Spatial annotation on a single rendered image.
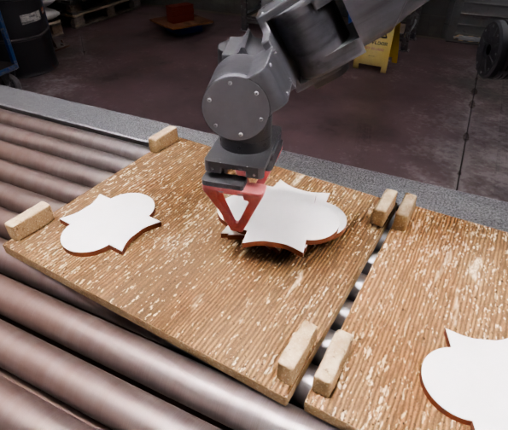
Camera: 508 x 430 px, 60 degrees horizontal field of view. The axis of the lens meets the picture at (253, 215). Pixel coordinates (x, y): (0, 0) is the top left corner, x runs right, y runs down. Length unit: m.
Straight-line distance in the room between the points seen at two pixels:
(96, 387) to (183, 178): 0.35
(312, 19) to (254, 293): 0.29
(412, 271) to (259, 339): 0.21
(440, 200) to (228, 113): 0.44
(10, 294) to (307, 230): 0.36
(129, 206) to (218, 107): 0.30
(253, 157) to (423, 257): 0.25
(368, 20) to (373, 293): 0.28
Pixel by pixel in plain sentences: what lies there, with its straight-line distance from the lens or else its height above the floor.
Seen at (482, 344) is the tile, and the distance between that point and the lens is 0.50.
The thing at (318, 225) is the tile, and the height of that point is 0.98.
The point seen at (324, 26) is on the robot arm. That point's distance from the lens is 0.42.
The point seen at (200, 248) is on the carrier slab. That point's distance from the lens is 0.56.
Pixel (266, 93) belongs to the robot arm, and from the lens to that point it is 0.36.
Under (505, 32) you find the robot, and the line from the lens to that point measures 1.59.
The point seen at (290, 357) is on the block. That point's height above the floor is 0.96.
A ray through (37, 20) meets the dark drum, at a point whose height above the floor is 0.41.
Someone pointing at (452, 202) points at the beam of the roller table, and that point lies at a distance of 0.73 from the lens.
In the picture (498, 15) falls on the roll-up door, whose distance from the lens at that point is 5.14.
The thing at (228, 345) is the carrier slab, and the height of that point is 0.94.
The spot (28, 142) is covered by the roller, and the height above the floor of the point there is 0.91.
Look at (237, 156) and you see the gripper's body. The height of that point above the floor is 1.07.
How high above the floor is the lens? 1.30
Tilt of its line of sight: 37 degrees down
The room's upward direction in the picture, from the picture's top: straight up
